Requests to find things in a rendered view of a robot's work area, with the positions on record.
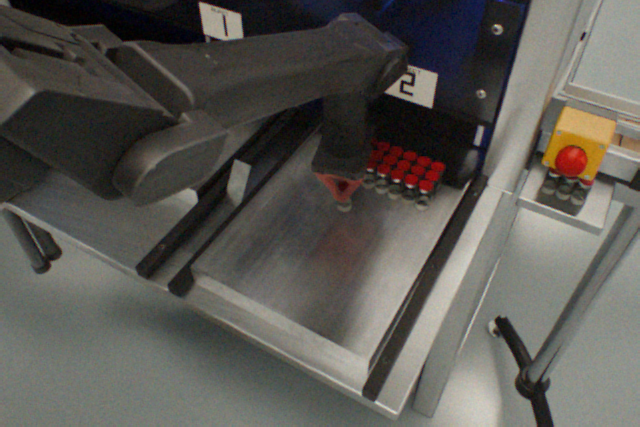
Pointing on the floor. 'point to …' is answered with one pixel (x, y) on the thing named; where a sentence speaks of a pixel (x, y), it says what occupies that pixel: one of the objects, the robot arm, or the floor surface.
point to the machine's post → (516, 131)
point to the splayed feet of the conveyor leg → (501, 327)
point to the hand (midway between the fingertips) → (343, 189)
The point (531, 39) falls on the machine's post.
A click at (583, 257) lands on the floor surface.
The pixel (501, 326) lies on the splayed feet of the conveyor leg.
